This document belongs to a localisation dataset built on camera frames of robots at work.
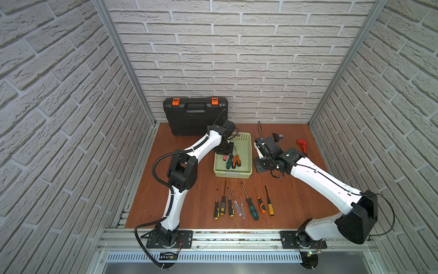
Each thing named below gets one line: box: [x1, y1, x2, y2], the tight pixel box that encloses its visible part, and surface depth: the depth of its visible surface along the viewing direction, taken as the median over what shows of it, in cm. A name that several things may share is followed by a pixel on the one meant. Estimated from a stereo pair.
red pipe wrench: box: [296, 138, 308, 154], surface depth 109 cm
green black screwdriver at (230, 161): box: [226, 153, 234, 170], surface depth 99 cm
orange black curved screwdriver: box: [254, 185, 267, 214], surface depth 84 cm
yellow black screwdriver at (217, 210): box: [213, 188, 221, 220], surface depth 82 cm
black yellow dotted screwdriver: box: [220, 179, 227, 216], surface depth 84 cm
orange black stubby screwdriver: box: [231, 155, 237, 169], surface depth 99 cm
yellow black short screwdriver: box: [226, 186, 235, 218], surface depth 83 cm
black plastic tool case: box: [163, 96, 229, 137], surface depth 94 cm
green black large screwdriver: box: [240, 182, 259, 221], surface depth 83 cm
